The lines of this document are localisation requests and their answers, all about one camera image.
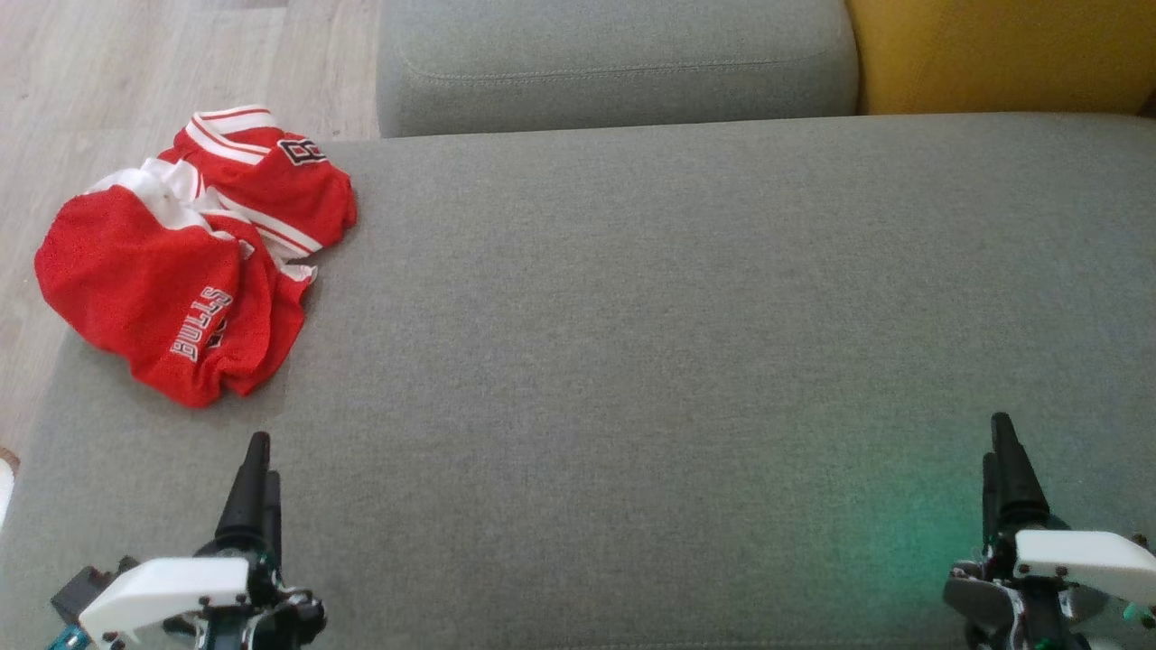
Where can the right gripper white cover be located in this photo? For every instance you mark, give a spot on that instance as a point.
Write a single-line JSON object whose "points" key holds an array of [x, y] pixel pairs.
{"points": [[1084, 560]]}

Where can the wide yellow sofa back cushion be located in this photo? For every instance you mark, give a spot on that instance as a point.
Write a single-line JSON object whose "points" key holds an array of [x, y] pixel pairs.
{"points": [[993, 54]]}

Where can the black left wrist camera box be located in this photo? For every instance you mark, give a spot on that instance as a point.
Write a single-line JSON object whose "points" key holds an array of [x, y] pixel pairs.
{"points": [[81, 591]]}

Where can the small grey sofa seat cushion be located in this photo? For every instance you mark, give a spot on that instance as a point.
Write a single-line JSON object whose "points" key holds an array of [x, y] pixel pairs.
{"points": [[614, 54]]}

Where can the red shorts white side stripe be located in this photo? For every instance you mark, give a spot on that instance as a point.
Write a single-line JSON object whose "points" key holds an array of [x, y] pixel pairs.
{"points": [[135, 271]]}

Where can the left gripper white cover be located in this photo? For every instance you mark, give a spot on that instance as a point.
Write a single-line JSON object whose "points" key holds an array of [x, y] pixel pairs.
{"points": [[172, 591]]}

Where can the large grey sofa seat cushion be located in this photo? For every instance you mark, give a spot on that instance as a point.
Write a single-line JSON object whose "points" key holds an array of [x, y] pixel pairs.
{"points": [[632, 361]]}

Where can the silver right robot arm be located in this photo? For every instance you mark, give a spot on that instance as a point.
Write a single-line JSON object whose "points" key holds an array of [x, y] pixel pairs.
{"points": [[980, 609]]}

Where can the small white brown object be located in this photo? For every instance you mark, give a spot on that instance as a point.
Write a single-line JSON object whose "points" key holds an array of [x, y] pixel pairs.
{"points": [[5, 487]]}

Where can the red Bulls jersey white sleeves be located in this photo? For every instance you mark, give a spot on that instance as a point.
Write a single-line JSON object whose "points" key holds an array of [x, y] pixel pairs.
{"points": [[289, 194]]}

